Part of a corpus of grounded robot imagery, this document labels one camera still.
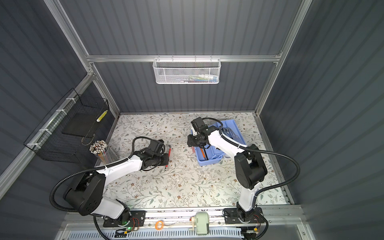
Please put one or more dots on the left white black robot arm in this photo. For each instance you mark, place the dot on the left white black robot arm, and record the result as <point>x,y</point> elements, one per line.
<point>85,193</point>

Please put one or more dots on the white blue tool box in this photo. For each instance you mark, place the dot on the white blue tool box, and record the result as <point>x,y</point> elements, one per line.
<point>225,142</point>

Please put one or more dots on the white wire wall basket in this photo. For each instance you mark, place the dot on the white wire wall basket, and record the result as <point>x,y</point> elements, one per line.
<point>187,71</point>

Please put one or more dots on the mint green device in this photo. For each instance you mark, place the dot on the mint green device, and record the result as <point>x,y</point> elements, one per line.
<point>200,222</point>

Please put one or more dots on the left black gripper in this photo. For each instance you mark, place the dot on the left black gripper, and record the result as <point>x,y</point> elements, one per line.
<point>166,162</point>

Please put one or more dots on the yellow green marker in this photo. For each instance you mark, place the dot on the yellow green marker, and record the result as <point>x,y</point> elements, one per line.
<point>101,116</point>

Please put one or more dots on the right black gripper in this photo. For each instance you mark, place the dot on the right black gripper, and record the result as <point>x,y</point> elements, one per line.
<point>190,142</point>

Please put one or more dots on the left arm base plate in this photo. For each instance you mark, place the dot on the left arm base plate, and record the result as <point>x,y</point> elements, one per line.
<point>131,219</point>

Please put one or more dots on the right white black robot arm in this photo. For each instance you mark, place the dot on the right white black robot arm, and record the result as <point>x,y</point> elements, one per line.
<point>249,164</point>

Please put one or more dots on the red handled hex key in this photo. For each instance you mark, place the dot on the red handled hex key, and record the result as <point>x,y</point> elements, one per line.
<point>168,157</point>

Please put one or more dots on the black wire side basket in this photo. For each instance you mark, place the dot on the black wire side basket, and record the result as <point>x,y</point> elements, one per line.
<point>68,134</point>

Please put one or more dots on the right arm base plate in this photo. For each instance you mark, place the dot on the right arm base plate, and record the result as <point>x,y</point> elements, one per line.
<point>239,216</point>

